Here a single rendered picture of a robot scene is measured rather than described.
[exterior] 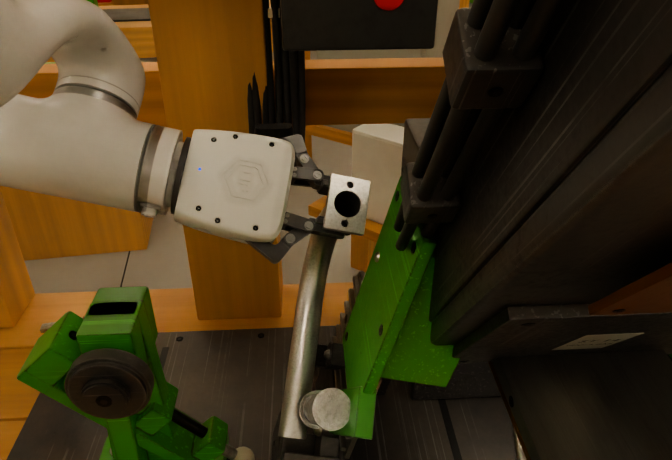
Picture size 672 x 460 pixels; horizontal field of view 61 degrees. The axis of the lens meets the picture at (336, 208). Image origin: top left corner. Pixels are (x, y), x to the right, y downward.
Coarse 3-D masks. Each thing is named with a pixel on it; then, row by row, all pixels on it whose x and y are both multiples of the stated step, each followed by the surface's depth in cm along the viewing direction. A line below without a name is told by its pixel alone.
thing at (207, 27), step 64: (192, 0) 70; (256, 0) 70; (192, 64) 74; (256, 64) 74; (192, 128) 78; (0, 192) 90; (0, 256) 90; (192, 256) 88; (256, 256) 89; (0, 320) 92
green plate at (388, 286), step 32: (384, 224) 56; (384, 256) 54; (416, 256) 45; (384, 288) 52; (416, 288) 46; (352, 320) 61; (384, 320) 50; (416, 320) 50; (352, 352) 58; (384, 352) 50; (416, 352) 52; (448, 352) 52; (352, 384) 56
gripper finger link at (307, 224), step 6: (288, 216) 54; (294, 216) 55; (300, 216) 55; (288, 222) 54; (294, 222) 55; (300, 222) 55; (306, 222) 55; (312, 222) 55; (282, 228) 56; (288, 228) 57; (300, 228) 55; (306, 228) 55; (312, 228) 55
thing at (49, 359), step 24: (72, 312) 56; (48, 336) 55; (72, 336) 54; (48, 360) 52; (72, 360) 53; (48, 384) 54; (168, 384) 61; (72, 408) 55; (144, 408) 58; (168, 408) 59; (144, 432) 58; (192, 432) 61; (216, 432) 62; (168, 456) 60; (192, 456) 61; (216, 456) 61
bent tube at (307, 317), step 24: (336, 192) 55; (360, 192) 56; (336, 216) 54; (360, 216) 55; (312, 240) 65; (336, 240) 65; (312, 264) 65; (312, 288) 66; (312, 312) 65; (312, 336) 64; (312, 360) 63; (288, 384) 62; (312, 384) 63; (288, 408) 61; (288, 432) 60
